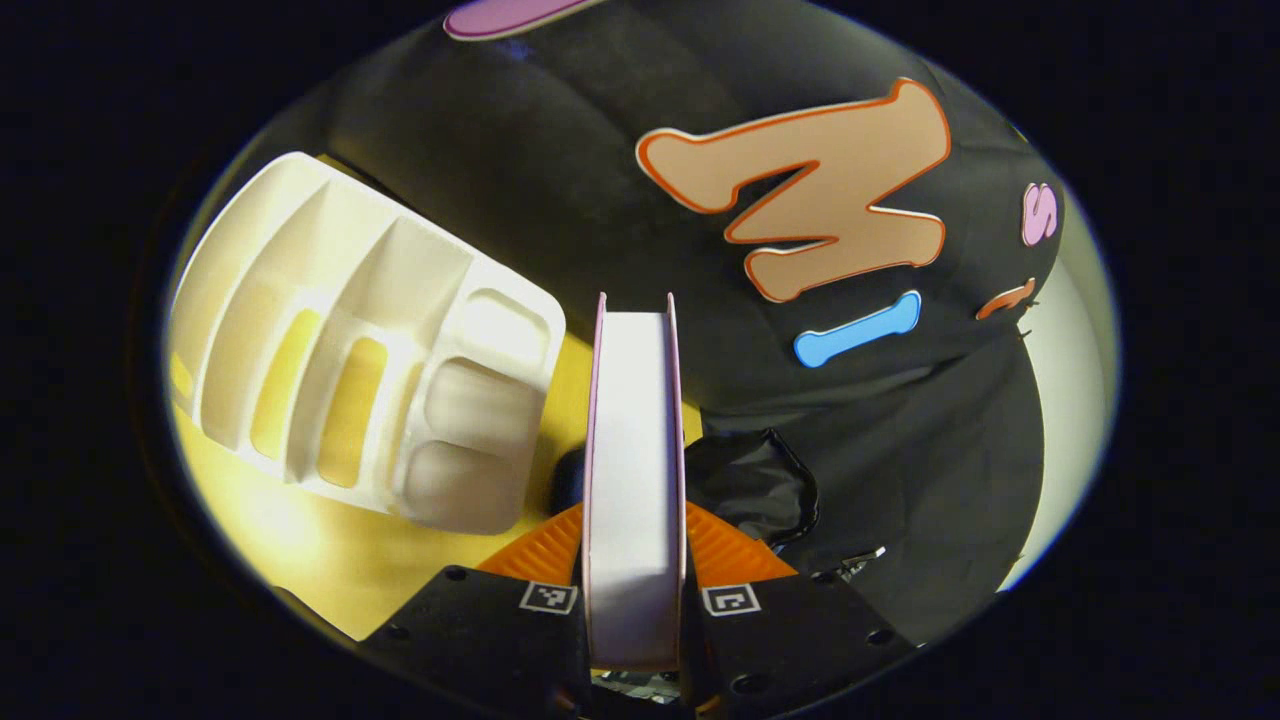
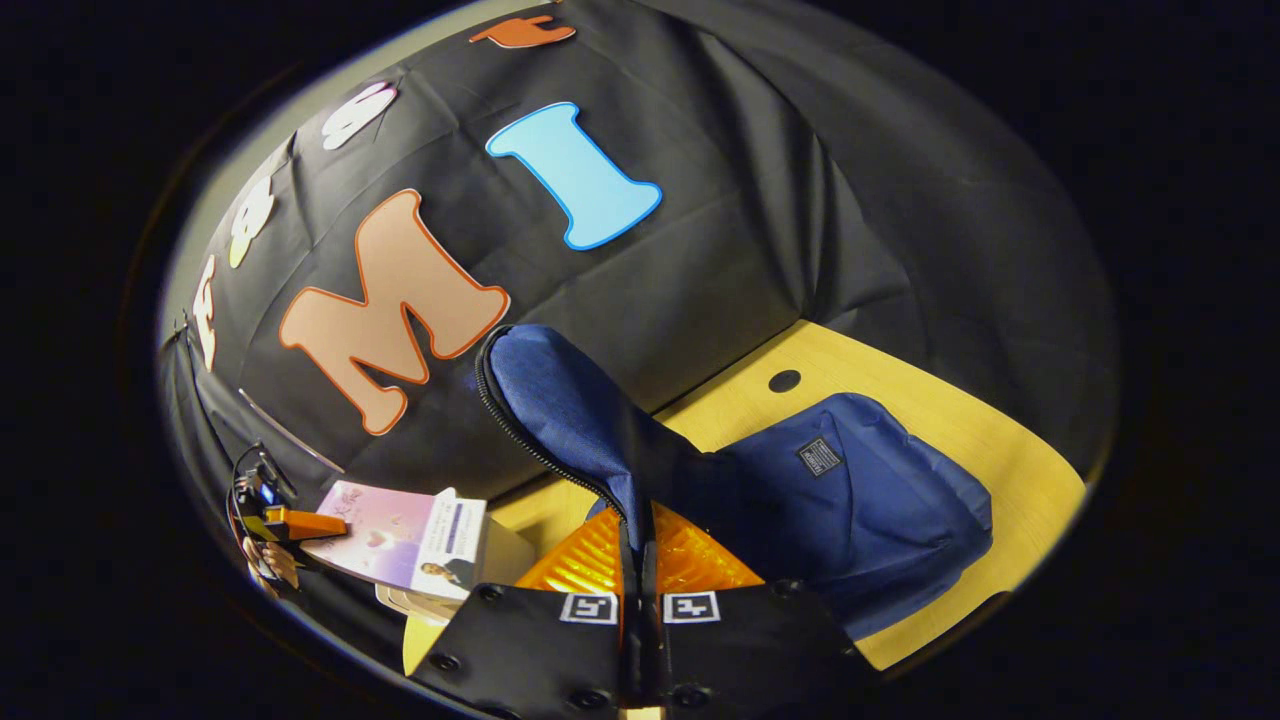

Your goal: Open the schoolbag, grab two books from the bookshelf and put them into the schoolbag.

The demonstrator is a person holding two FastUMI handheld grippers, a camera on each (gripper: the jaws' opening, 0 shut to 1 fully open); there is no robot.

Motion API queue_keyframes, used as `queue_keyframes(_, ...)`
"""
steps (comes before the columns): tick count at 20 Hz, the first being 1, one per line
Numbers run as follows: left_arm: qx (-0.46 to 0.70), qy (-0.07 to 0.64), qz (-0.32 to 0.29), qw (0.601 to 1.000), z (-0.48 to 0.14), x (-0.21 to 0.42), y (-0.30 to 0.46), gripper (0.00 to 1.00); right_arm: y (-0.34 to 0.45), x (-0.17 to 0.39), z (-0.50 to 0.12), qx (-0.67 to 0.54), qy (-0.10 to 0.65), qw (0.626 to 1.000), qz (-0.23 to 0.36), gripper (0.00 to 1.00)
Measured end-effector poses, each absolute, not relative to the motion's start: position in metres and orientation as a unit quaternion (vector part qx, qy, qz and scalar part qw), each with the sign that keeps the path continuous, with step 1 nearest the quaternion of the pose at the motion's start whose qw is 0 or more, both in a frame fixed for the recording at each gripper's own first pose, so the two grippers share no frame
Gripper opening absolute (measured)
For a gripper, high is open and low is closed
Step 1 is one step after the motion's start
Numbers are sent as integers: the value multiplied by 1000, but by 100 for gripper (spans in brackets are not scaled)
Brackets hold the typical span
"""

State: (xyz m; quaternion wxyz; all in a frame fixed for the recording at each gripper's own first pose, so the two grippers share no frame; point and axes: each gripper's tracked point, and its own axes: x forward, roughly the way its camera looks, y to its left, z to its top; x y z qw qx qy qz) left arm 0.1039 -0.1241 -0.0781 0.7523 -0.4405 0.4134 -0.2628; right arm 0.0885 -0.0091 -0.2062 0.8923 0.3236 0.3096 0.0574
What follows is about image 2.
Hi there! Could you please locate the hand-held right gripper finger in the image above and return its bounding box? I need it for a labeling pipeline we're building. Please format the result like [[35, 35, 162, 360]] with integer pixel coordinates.
[[638, 502, 873, 719], [405, 505, 637, 720]]

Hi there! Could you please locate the pink cover book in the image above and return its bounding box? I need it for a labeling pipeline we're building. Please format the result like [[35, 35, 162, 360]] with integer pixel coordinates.
[[300, 480, 489, 603]]

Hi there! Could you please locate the white bookshelf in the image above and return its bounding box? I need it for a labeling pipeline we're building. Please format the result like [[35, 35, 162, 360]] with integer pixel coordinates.
[[375, 518, 538, 627]]

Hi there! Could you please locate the blue schoolbag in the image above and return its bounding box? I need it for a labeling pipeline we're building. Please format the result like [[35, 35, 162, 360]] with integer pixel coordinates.
[[474, 323, 995, 643]]

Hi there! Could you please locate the black backdrop cloth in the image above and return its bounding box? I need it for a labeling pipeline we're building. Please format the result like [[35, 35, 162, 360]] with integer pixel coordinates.
[[158, 0, 1121, 641]]

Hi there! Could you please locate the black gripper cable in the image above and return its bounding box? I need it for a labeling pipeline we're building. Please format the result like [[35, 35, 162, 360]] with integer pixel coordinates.
[[228, 441, 266, 531]]

